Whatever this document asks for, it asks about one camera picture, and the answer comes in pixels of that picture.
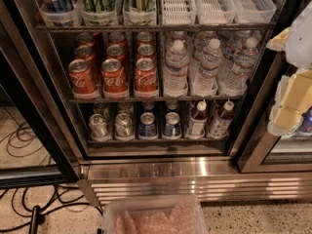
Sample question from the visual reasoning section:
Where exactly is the wire shelf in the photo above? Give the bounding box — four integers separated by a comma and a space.
36, 0, 286, 33
69, 96, 244, 103

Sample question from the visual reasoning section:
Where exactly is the brown tea bottle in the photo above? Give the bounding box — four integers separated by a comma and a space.
186, 100, 208, 137
209, 100, 234, 138

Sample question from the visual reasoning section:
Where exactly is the right brown tea bottle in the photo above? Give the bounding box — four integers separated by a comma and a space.
209, 100, 234, 138

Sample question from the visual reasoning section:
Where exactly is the middle wire shelf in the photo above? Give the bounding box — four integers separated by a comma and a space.
69, 96, 244, 103

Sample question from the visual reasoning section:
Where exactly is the top wire shelf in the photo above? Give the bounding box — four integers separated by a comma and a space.
36, 0, 286, 33

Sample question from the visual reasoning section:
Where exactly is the rear left silver can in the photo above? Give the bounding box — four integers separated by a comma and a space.
93, 102, 111, 122

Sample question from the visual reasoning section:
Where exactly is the silver can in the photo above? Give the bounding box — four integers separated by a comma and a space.
93, 102, 111, 122
118, 101, 134, 116
115, 113, 133, 137
89, 114, 108, 137

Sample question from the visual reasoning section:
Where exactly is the empty white tray middle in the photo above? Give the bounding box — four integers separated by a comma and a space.
194, 0, 236, 24

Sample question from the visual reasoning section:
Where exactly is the front left blue can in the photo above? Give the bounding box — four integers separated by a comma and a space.
139, 112, 157, 137

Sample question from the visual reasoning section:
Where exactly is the front middle water bottle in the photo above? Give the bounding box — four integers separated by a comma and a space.
193, 38, 223, 97

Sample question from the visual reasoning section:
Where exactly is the rear middle water bottle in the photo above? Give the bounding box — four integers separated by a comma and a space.
189, 31, 216, 81

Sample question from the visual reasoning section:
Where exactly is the rear left blue can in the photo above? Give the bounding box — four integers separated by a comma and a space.
141, 101, 155, 113

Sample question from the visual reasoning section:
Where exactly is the front right Coca-Cola can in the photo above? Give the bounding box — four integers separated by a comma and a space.
135, 58, 157, 93

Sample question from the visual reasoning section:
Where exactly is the front middle Coca-Cola can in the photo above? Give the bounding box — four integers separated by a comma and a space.
101, 58, 127, 93

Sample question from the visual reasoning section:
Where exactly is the left brown tea bottle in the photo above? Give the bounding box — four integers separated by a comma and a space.
186, 100, 208, 137

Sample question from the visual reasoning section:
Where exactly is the empty white tray right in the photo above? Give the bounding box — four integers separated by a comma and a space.
232, 0, 276, 23

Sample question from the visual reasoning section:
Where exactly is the rear right blue can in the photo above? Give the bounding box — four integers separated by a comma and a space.
166, 100, 178, 113

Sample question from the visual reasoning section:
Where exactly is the clear plastic tray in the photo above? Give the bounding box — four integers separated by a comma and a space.
40, 0, 83, 27
123, 0, 157, 25
82, 0, 122, 25

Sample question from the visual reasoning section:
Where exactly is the front right blue can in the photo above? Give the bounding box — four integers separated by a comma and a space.
164, 112, 181, 137

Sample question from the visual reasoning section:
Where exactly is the clear bin with bubble wrap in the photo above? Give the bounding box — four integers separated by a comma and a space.
101, 195, 207, 234

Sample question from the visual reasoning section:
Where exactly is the blue can behind right door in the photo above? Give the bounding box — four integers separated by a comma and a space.
296, 107, 312, 137

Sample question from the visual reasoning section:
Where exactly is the stainless steel fridge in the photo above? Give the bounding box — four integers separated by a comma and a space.
14, 0, 311, 205

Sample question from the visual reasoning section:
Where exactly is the rear left Coca-Cola can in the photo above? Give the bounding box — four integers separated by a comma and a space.
76, 32, 97, 48

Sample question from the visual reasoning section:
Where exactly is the left clear plastic tray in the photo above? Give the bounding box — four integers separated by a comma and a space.
40, 0, 83, 27

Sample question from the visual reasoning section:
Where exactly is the front right water bottle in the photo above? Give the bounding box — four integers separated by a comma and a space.
219, 37, 258, 96

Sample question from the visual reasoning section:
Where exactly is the front left Coca-Cola can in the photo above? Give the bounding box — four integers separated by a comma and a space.
68, 58, 97, 94

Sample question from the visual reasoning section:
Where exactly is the empty white tray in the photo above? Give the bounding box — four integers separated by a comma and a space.
232, 0, 276, 23
194, 0, 236, 24
160, 0, 197, 25

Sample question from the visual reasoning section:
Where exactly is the empty white tray left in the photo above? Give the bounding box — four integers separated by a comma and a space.
160, 0, 197, 25

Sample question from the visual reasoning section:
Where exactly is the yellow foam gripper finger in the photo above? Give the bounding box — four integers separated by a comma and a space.
267, 68, 312, 136
266, 27, 290, 52

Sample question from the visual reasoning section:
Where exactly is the front left water bottle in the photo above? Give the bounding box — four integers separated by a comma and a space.
164, 40, 190, 97

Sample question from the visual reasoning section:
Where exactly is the front left silver can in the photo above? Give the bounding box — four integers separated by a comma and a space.
89, 114, 108, 137

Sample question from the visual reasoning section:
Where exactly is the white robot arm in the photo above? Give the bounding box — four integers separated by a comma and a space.
266, 1, 312, 136

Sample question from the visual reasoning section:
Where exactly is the rear left water bottle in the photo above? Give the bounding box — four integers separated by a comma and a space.
166, 31, 187, 51

